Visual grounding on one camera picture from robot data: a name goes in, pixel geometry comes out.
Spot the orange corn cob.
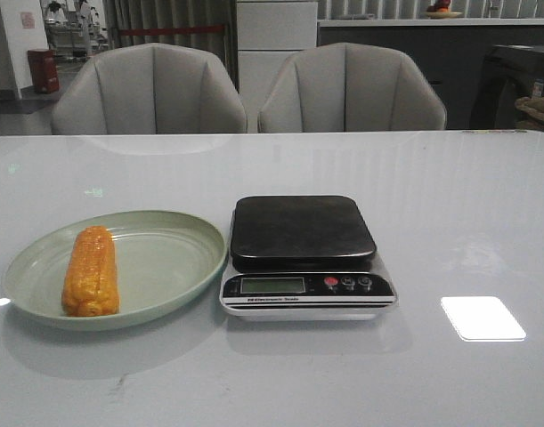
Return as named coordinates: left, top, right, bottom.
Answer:
left=61, top=226, right=120, bottom=317

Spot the black silver kitchen scale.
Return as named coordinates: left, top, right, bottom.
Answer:
left=220, top=195, right=398, bottom=321

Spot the right grey upholstered chair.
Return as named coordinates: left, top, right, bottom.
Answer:
left=257, top=43, right=447, bottom=133

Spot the grey upholstered chair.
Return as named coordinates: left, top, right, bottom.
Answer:
left=51, top=43, right=248, bottom=135
left=257, top=43, right=447, bottom=133

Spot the light green plate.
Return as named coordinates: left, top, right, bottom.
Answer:
left=2, top=210, right=227, bottom=331

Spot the white cabinet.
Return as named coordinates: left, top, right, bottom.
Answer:
left=236, top=1, right=318, bottom=133

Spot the left grey upholstered chair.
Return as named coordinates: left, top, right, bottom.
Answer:
left=51, top=43, right=248, bottom=135

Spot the dark grey counter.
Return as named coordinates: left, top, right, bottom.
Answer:
left=318, top=18, right=544, bottom=129

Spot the fruit bowl on counter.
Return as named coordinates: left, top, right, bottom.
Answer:
left=424, top=0, right=462, bottom=19

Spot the red trash bin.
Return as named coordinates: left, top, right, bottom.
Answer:
left=27, top=49, right=60, bottom=93

